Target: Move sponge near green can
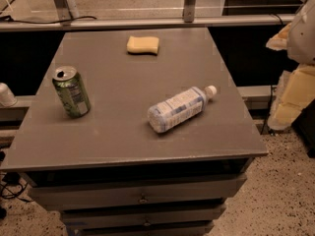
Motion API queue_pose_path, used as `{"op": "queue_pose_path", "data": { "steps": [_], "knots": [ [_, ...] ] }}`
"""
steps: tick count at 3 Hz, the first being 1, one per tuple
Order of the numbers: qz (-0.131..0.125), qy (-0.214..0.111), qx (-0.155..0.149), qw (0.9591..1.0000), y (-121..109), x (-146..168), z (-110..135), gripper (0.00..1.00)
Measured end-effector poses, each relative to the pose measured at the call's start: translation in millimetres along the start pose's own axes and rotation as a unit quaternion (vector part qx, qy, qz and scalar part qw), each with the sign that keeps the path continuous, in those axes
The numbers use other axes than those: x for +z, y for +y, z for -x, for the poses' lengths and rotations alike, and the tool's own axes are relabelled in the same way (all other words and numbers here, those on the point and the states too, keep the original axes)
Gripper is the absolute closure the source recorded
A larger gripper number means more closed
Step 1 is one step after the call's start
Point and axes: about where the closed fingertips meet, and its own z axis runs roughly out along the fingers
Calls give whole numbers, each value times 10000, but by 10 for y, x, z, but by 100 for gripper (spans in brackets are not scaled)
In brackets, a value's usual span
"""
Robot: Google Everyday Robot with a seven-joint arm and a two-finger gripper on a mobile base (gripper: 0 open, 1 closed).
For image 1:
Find black cable on rail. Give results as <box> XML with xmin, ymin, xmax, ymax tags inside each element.
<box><xmin>0</xmin><ymin>14</ymin><xmax>97</xmax><ymax>26</ymax></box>

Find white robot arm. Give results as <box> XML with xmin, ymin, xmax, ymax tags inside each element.
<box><xmin>266</xmin><ymin>0</ymin><xmax>315</xmax><ymax>131</ymax></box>

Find yellow sponge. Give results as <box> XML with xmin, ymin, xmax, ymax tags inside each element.
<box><xmin>127</xmin><ymin>36</ymin><xmax>159</xmax><ymax>54</ymax></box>

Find green soda can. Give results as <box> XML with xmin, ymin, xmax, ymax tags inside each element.
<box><xmin>52</xmin><ymin>66</ymin><xmax>91</xmax><ymax>118</ymax></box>

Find black floor cables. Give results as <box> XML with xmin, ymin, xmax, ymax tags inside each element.
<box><xmin>0</xmin><ymin>172</ymin><xmax>33</xmax><ymax>204</ymax></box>

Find metal frame rail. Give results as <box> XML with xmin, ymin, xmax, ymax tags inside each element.
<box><xmin>0</xmin><ymin>14</ymin><xmax>295</xmax><ymax>32</ymax></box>

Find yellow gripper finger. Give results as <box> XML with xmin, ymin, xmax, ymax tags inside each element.
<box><xmin>268</xmin><ymin>64</ymin><xmax>315</xmax><ymax>130</ymax></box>
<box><xmin>266</xmin><ymin>24</ymin><xmax>291</xmax><ymax>51</ymax></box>

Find clear plastic water bottle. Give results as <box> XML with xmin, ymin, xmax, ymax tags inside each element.
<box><xmin>148</xmin><ymin>86</ymin><xmax>218</xmax><ymax>134</ymax></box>

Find top drawer knob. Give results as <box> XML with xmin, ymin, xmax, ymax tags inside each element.
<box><xmin>139</xmin><ymin>196</ymin><xmax>148</xmax><ymax>205</ymax></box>

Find grey drawer cabinet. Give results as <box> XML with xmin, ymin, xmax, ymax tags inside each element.
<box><xmin>2</xmin><ymin>28</ymin><xmax>267</xmax><ymax>236</ymax></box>

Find drawer knob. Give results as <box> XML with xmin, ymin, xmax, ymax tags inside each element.
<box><xmin>139</xmin><ymin>196</ymin><xmax>148</xmax><ymax>205</ymax></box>
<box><xmin>143</xmin><ymin>219</ymin><xmax>152</xmax><ymax>227</ymax></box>

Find white paper cup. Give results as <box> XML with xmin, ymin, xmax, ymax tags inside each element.
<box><xmin>0</xmin><ymin>83</ymin><xmax>17</xmax><ymax>107</ymax></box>

